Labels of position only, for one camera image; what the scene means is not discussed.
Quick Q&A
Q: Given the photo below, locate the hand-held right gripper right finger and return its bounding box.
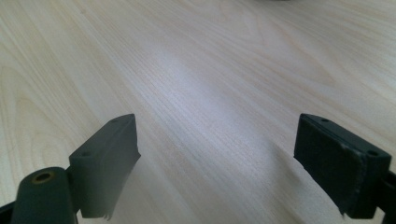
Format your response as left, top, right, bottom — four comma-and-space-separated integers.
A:
293, 113, 392, 220

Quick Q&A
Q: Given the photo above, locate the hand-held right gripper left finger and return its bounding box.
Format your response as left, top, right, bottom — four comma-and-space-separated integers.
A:
68, 113, 142, 220

